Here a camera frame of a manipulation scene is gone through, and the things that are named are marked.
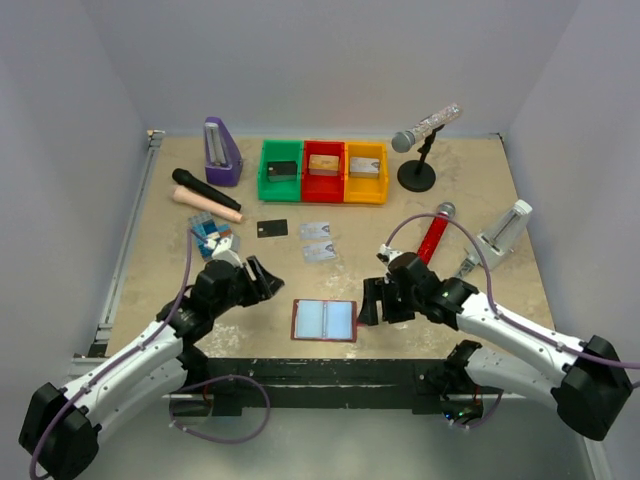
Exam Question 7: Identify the red leather card holder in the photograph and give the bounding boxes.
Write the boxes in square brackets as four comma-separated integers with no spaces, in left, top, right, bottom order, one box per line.
[290,299,357,343]

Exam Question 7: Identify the black credit card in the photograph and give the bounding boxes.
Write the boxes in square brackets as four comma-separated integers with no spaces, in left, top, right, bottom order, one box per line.
[256,219,288,238]

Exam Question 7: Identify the silver credit card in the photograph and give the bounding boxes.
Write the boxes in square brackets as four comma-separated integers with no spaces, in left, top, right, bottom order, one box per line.
[299,222,331,240]

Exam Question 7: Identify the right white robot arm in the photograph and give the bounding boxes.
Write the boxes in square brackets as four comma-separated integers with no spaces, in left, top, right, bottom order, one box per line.
[358,246,633,441]

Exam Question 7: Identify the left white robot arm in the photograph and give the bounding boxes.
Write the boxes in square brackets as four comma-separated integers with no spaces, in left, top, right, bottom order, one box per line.
[19,256,285,479]

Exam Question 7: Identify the black card stack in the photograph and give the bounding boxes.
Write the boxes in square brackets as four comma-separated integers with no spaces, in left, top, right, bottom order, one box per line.
[266,161,298,183]

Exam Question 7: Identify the silver card stack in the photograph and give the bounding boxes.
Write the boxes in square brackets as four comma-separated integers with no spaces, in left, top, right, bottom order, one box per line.
[349,156,380,179]

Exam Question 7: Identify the gold card stack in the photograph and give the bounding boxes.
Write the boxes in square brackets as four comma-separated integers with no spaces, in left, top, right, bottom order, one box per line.
[308,154,340,177]

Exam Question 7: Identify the grey plastic strut piece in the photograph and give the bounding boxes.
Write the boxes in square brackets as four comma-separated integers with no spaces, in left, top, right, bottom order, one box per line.
[455,254,481,279]

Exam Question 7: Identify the blue building block stack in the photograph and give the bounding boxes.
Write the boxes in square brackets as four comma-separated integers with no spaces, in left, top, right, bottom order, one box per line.
[188,212,232,261]

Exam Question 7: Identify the red glitter microphone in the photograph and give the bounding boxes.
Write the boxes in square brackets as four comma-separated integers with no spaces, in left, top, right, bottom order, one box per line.
[417,202,456,264]

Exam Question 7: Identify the white metronome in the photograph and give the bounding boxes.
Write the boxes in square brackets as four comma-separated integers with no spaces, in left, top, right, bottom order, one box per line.
[477,199,532,270]

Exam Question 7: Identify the yellow plastic bin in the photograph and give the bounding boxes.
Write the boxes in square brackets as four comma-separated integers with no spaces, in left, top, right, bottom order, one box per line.
[344,141,389,205]

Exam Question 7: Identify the pink microphone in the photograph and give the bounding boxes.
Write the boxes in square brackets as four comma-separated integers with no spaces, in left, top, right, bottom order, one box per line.
[172,186,244,223]

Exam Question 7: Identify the red plastic bin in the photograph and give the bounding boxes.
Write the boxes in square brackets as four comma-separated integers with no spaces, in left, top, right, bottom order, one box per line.
[301,140,345,203]

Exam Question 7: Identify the black microphone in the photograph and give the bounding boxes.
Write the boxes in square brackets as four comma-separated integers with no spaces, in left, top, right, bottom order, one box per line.
[171,168,242,212]

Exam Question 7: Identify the black microphone stand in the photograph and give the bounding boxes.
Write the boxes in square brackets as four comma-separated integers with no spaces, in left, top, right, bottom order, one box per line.
[397,126,443,193]

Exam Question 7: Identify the purple metronome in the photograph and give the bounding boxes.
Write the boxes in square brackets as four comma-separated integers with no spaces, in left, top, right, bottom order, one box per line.
[203,117,243,187]

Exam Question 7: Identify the green plastic bin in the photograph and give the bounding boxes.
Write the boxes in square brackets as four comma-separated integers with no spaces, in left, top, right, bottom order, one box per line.
[257,139,304,202]

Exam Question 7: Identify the silver glitter microphone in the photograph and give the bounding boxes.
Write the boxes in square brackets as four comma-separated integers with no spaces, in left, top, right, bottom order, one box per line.
[391,103,462,153]

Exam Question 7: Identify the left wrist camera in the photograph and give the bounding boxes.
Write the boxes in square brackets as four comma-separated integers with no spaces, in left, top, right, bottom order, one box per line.
[205,234,242,267]

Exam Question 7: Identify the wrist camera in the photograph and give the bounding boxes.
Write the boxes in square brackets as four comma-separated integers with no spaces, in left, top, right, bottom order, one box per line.
[205,234,242,267]
[376,244,402,265]

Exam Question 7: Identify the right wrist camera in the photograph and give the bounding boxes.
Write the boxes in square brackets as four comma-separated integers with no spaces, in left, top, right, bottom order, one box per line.
[376,244,402,265]

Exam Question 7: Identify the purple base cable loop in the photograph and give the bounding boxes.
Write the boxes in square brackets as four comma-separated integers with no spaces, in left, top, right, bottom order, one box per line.
[168,372,272,444]

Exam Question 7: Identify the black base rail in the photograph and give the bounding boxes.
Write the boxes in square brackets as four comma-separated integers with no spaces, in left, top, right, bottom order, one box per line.
[149,357,506,418]

